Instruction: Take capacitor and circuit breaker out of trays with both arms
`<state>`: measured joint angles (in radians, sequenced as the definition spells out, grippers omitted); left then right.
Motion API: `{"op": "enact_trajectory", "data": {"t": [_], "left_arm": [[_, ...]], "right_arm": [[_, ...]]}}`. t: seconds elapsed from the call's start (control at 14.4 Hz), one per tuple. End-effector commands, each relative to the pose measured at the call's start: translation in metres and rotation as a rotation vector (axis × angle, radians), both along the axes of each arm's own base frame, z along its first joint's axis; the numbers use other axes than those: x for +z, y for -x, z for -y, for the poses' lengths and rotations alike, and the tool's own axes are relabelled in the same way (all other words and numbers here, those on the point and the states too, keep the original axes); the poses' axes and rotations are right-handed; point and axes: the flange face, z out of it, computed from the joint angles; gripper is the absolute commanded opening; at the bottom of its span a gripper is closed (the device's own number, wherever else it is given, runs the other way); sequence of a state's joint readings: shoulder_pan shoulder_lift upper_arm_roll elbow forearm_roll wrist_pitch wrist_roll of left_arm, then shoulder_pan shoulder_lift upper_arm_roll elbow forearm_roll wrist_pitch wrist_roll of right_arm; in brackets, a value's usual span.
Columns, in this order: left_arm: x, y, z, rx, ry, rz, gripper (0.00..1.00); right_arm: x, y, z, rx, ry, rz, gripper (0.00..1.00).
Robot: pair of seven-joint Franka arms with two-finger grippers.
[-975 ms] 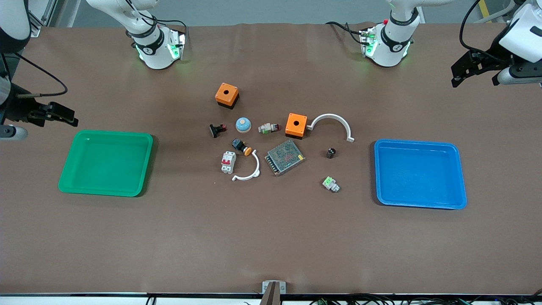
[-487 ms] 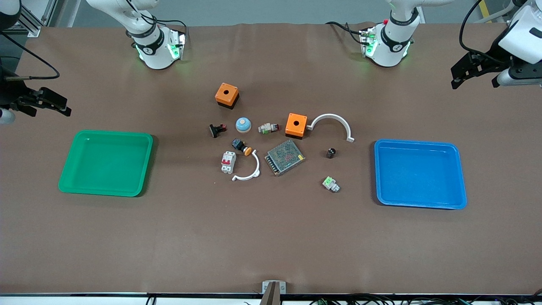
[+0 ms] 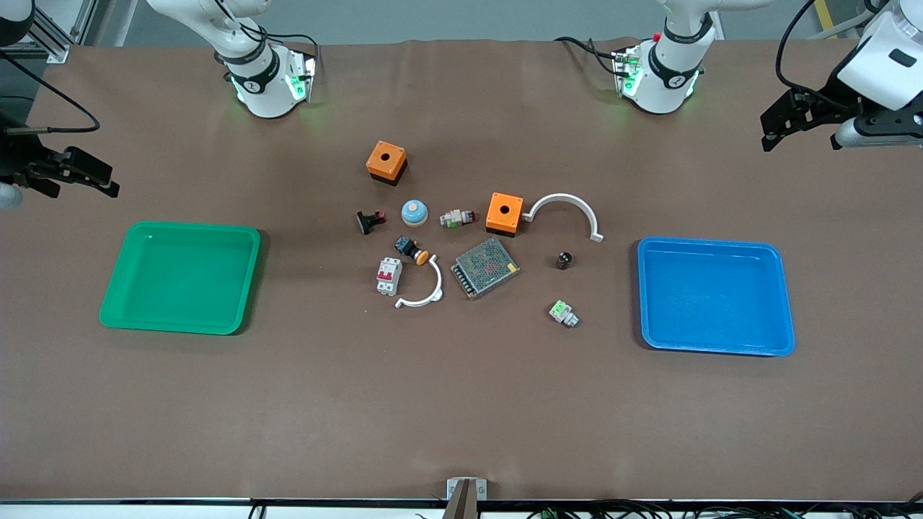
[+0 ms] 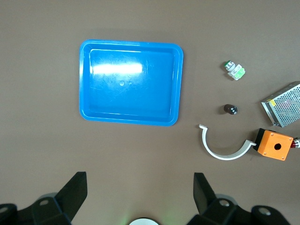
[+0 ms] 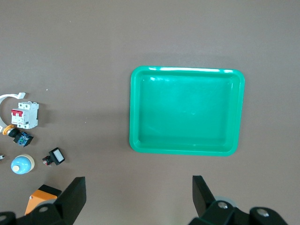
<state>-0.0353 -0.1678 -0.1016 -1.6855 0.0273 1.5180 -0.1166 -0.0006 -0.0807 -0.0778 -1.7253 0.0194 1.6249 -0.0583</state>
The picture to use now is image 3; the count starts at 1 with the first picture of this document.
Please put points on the green plastic tray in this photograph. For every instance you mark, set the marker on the green plastic tray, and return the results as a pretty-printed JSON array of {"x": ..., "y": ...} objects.
[{"x": 180, "y": 277}]

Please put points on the blue dome buzzer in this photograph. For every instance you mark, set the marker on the blue dome buzzer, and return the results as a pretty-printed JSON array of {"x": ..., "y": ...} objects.
[{"x": 414, "y": 213}]

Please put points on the green white switch module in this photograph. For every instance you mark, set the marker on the green white switch module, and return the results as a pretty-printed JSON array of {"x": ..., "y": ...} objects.
[{"x": 562, "y": 313}]

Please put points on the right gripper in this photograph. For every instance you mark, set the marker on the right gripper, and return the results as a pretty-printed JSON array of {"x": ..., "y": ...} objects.
[{"x": 20, "y": 154}]

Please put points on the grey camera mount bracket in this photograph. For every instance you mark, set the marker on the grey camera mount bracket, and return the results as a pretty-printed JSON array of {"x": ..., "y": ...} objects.
[{"x": 466, "y": 490}]

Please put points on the black red switch part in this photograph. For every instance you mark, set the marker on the black red switch part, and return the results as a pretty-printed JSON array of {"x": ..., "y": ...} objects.
[{"x": 368, "y": 222}]

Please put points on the white red circuit breaker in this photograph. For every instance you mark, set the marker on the white red circuit breaker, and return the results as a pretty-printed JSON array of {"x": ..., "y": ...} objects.
[{"x": 389, "y": 277}]

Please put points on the blue plastic tray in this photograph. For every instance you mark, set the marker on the blue plastic tray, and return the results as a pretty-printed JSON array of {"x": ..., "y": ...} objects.
[{"x": 714, "y": 295}]

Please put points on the black push button orange head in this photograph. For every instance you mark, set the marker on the black push button orange head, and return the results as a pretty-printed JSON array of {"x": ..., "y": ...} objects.
[{"x": 408, "y": 249}]

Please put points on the white green red indicator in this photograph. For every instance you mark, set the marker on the white green red indicator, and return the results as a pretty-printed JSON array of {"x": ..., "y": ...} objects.
[{"x": 456, "y": 218}]

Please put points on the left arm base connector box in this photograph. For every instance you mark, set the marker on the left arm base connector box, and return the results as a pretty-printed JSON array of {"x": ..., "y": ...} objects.
[{"x": 627, "y": 72}]

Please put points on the brown table mat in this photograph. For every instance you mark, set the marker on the brown table mat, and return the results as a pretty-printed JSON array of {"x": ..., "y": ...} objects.
[{"x": 433, "y": 404}]

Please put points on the small white curved clamp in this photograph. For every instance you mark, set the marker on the small white curved clamp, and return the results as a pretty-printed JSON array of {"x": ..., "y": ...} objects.
[{"x": 437, "y": 281}]

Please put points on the black cylindrical capacitor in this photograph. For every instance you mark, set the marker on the black cylindrical capacitor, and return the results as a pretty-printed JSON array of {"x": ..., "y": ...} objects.
[{"x": 564, "y": 260}]

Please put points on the aluminium frame profile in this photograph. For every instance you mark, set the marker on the aluminium frame profile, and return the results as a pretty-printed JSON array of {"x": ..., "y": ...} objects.
[{"x": 61, "y": 29}]

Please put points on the metal mesh power supply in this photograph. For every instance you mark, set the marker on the metal mesh power supply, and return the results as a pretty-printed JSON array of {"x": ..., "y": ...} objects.
[{"x": 484, "y": 268}]

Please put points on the orange button box upper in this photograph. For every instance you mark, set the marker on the orange button box upper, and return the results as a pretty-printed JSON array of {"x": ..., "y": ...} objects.
[{"x": 386, "y": 160}]

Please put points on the orange button box black base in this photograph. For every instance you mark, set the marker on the orange button box black base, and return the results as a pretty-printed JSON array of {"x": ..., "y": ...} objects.
[{"x": 505, "y": 213}]

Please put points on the large white curved clamp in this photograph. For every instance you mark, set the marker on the large white curved clamp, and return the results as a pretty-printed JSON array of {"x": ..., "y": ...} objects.
[{"x": 562, "y": 197}]

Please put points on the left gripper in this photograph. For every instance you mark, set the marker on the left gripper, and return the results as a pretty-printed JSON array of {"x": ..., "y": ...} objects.
[{"x": 826, "y": 99}]

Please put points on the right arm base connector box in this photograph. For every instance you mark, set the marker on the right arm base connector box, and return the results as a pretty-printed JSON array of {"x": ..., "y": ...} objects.
[{"x": 301, "y": 76}]

